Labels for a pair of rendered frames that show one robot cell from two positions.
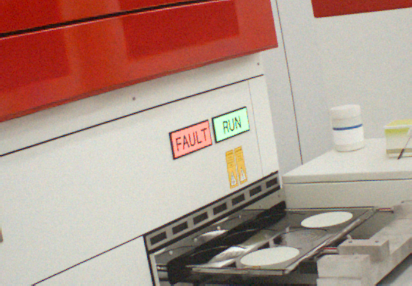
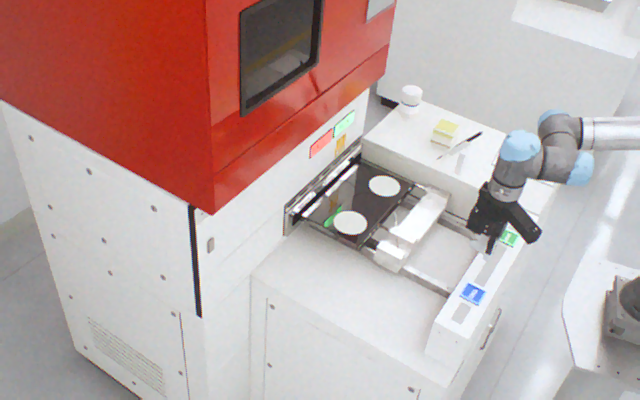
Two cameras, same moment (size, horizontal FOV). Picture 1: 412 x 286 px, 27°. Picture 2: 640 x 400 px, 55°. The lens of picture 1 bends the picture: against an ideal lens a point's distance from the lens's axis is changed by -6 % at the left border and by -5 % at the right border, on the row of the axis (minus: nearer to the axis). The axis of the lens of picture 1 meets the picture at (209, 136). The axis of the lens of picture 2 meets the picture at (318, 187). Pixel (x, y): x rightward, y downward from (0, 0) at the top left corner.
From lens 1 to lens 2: 0.89 m
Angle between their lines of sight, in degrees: 33
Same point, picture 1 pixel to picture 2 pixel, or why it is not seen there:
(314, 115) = not seen: outside the picture
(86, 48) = (279, 140)
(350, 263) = (394, 257)
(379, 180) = (421, 167)
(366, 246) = (405, 239)
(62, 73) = (263, 162)
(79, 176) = (259, 194)
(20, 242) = (222, 243)
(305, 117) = not seen: outside the picture
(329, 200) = (387, 162)
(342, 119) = (408, 99)
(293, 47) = not seen: outside the picture
